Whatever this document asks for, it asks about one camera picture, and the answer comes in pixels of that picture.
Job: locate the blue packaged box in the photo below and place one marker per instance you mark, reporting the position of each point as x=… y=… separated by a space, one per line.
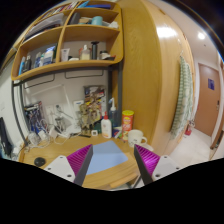
x=34 y=115

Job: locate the green white hanging towel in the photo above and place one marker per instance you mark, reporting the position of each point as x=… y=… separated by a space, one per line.
x=185 y=99

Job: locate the black thermos bottle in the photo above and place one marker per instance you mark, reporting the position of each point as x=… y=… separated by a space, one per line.
x=94 y=49

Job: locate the tall wooden wardrobe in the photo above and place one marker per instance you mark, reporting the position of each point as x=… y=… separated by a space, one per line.
x=153 y=46

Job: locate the red yellow chips can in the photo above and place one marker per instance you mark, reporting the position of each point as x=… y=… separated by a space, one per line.
x=127 y=123

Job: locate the white tube on shelf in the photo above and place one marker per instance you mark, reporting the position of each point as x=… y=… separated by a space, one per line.
x=65 y=54

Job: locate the brown wooden door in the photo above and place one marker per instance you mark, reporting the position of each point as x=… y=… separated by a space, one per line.
x=208 y=103

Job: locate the wooden wall shelf unit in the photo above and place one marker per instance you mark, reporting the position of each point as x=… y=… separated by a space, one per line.
x=74 y=34

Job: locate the black monitor edge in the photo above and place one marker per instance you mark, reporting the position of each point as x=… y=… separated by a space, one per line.
x=4 y=140

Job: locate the white bottle red cap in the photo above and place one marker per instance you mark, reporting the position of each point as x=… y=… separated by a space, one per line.
x=106 y=127

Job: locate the white ceramic mug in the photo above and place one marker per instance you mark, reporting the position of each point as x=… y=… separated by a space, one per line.
x=136 y=137

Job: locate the teal cylinder container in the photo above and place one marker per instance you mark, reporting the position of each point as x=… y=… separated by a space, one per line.
x=97 y=20

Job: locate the blue mouse pad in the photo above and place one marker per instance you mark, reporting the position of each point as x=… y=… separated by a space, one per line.
x=105 y=155

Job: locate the wooden model stand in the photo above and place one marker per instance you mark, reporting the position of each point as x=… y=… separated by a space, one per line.
x=90 y=114

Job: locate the clear bottle on shelf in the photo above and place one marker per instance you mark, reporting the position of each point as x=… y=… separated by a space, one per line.
x=85 y=53

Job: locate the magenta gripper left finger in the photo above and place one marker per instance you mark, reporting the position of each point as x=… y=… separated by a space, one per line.
x=73 y=167

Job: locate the black computer mouse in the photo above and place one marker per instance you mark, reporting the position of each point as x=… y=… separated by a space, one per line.
x=39 y=161

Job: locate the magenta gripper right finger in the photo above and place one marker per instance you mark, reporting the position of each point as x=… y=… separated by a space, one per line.
x=153 y=167

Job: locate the blue spray bottle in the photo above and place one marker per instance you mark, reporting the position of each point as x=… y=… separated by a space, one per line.
x=113 y=113

